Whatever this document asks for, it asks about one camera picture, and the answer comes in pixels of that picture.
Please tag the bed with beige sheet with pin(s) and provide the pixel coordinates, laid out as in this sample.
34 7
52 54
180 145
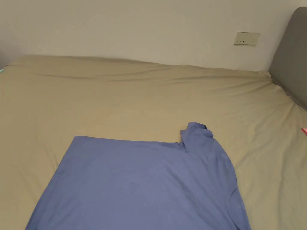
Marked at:
134 95

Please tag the blue shirt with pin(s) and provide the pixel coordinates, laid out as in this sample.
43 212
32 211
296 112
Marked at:
144 182

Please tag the pink card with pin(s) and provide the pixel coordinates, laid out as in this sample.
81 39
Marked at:
304 131

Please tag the wall socket plate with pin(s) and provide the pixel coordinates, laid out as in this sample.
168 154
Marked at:
246 38

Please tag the grey padded headboard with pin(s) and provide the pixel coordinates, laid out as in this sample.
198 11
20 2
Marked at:
291 60

